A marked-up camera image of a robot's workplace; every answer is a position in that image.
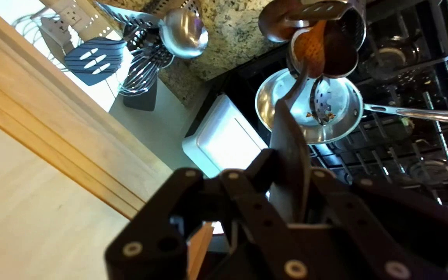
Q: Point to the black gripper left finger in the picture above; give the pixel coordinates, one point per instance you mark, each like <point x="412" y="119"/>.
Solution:
<point x="182" y="223"/>

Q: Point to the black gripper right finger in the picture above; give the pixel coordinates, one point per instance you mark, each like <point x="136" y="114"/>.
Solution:
<point x="400" y="227"/>

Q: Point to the small perforated steel utensil holder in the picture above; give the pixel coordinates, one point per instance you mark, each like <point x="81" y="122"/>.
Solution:
<point x="140" y="95"/>

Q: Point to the grey slotted spatula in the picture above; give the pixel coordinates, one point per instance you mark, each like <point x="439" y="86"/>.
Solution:
<point x="95" y="59"/>

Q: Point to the large perforated steel utensil rack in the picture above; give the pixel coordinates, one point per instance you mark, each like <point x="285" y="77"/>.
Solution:
<point x="346" y="47"/>

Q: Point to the gas stove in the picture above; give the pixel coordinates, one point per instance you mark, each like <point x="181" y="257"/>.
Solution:
<point x="405" y="156"/>

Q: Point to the wooden upper cabinet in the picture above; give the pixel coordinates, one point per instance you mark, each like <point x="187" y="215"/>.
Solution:
<point x="38" y="181"/>

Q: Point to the steel frying pan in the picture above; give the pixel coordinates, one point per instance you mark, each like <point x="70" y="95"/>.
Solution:
<point x="280" y="98"/>

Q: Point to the steel ladle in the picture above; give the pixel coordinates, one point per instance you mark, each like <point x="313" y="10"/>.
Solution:
<point x="184" y="31"/>

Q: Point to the steel box grater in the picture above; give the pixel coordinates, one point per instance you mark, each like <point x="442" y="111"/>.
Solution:
<point x="76" y="16"/>

